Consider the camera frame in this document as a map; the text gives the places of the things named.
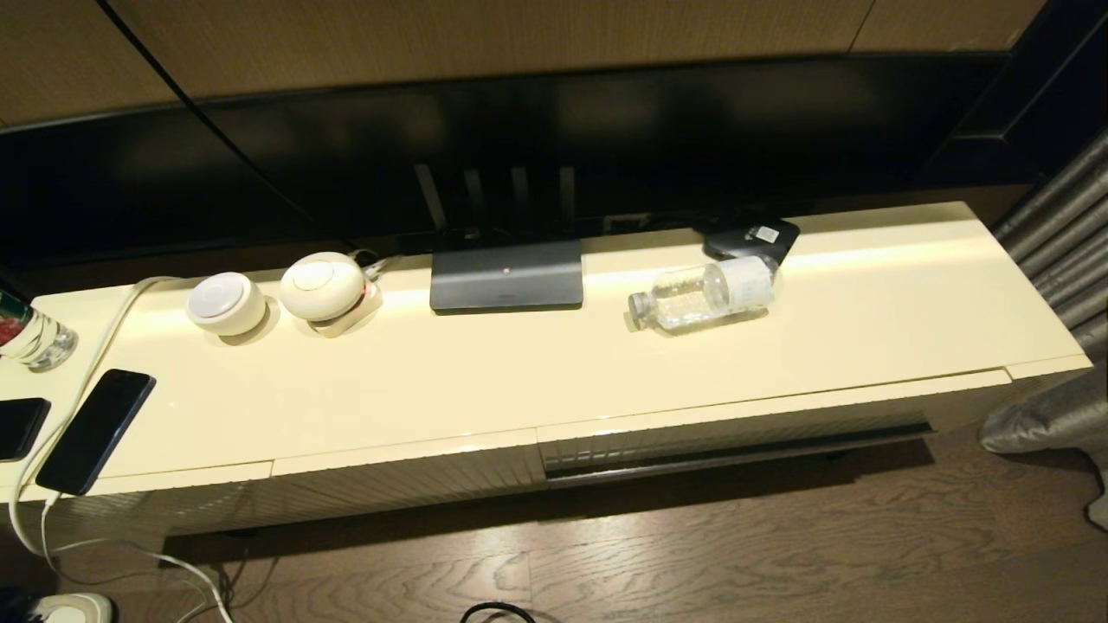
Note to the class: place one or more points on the clear plastic water bottle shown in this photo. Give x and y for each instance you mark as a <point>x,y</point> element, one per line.
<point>692,298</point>

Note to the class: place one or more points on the wide cream drawer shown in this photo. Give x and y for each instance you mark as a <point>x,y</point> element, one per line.
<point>736,435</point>

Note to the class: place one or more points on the cream white low cabinet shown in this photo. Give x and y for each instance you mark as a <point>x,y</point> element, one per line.
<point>519,372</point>

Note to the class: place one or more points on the grey router with antennas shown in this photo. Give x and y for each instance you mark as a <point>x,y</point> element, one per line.
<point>506,281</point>

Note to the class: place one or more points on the white dock under dome device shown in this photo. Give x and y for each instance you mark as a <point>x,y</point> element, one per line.
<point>362,313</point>

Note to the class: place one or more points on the black box with white sticker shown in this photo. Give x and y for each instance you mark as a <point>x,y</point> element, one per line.
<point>736,238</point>

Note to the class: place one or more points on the white dome shaped device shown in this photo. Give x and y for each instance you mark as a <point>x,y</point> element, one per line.
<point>320,285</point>

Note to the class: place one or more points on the small white round speaker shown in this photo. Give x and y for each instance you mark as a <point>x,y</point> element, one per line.
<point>225,303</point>

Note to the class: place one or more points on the dark blue smartphone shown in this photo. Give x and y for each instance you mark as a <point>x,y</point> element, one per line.
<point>95,428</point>

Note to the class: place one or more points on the glass bottle with red label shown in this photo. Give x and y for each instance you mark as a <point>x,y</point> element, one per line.
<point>35,337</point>

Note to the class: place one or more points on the black smartphone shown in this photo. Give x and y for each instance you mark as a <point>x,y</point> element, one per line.
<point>17,426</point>

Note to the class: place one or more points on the white sneaker navy stripes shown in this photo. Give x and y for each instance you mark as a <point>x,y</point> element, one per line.
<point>74,610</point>

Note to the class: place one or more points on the dark navy trouser leg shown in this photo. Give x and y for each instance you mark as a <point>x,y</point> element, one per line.
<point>13,607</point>

